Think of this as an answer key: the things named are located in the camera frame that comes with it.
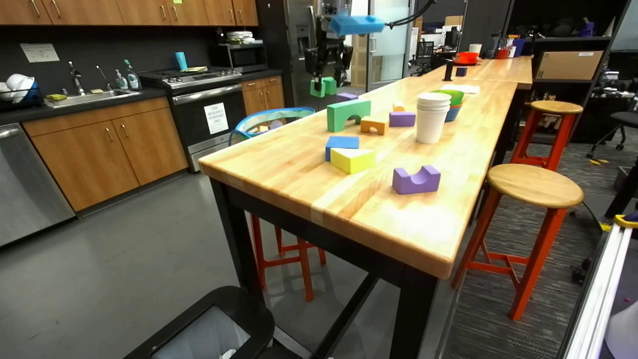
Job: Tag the white rail frame right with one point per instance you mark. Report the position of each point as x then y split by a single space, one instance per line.
596 326

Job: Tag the small green arch block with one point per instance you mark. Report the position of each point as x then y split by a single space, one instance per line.
324 87

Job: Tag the wooden upper cabinets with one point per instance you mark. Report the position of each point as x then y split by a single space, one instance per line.
129 13

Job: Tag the orange stool under table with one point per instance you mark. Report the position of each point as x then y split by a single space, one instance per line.
297 252

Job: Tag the purple rectangular block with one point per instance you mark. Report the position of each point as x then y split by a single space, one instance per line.
402 119

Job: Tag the large green arch block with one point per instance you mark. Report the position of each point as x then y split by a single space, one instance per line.
340 115

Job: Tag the red container far table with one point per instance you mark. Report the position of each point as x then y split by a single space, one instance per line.
468 59

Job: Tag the white paper cup stack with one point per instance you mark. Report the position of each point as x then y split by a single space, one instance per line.
432 115

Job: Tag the orange small block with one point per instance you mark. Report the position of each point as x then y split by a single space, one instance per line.
374 127

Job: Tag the wooden base cabinets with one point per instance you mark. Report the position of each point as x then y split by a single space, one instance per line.
99 155

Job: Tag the blue block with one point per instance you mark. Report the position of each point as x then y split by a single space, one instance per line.
342 143

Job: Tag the black microwave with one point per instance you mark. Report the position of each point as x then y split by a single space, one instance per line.
241 57

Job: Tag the kitchen sink faucet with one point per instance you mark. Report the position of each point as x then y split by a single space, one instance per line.
77 79

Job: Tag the black trash bin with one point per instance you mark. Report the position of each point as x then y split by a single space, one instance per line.
225 324

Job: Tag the blue wrist camera cover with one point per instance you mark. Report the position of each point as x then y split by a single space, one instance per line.
356 25

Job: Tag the small purple block far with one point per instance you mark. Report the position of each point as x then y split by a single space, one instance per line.
344 97

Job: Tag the purple arch block front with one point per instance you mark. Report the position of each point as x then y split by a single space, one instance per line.
426 181

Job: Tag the blue chair behind table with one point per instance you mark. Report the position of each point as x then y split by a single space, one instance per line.
267 121

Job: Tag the teal cup on counter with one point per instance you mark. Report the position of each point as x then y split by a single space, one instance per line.
183 61

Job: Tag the stainless refrigerator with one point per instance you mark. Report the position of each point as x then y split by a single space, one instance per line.
287 31

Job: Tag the black oven range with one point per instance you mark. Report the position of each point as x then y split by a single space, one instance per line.
207 107

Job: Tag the yellow block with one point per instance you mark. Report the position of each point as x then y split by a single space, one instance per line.
352 161

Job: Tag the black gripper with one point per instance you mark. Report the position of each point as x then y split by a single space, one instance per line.
328 49

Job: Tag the near wooden orange stool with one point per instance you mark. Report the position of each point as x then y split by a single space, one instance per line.
532 185

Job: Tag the stainless dishwasher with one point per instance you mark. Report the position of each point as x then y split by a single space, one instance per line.
31 201

